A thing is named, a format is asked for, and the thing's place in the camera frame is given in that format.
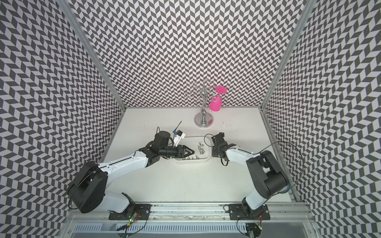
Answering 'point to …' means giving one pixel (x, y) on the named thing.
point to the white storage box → (192, 143)
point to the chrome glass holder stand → (201, 92)
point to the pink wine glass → (216, 102)
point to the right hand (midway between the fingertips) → (218, 153)
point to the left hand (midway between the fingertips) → (192, 154)
